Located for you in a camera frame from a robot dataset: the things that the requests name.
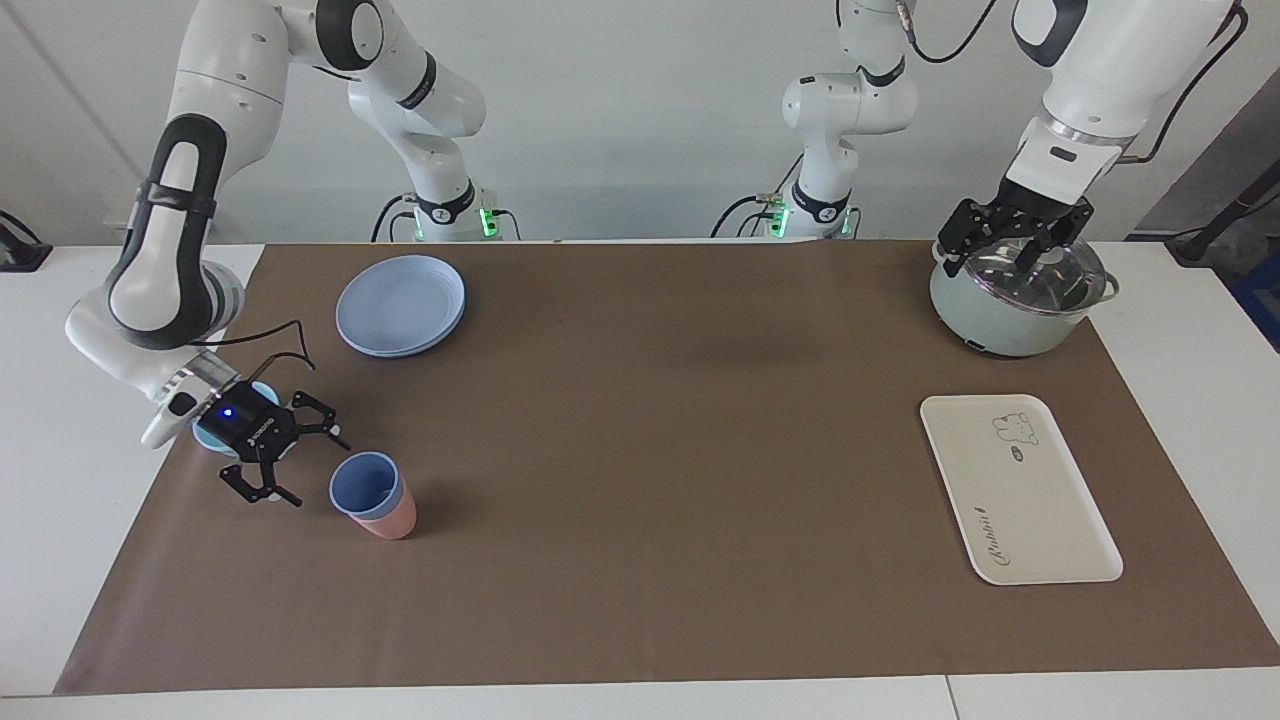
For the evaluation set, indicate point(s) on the pale green cooking pot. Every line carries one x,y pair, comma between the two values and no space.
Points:
1000,325

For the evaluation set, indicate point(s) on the black stand foot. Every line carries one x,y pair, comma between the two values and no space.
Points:
1215,225

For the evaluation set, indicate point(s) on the glass pot lid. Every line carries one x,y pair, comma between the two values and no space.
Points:
1060,285

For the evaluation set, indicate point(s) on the brown table mat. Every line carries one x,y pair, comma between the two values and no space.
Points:
650,480

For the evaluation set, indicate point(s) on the light blue bowl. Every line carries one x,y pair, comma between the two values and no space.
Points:
208,441

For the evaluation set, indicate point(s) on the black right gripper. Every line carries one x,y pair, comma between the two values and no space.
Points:
245,425

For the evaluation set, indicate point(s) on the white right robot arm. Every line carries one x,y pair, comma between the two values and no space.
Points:
165,290

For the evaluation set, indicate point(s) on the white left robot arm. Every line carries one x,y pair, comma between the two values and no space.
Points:
1090,70

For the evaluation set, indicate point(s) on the lavender blue plate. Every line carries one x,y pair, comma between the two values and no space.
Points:
400,305

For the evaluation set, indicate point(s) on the blue ribbed cup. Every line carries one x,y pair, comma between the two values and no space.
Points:
365,485

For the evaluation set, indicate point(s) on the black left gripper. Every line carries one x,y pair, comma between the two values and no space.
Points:
1035,205

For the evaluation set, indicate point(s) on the pink cup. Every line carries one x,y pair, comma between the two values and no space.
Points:
392,520

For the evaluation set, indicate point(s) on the white power strip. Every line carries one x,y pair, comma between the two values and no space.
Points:
118,226

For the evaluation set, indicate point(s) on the black desk clamp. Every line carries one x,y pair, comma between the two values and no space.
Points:
18,248

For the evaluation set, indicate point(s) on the cream rabbit print tray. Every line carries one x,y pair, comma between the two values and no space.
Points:
1020,500

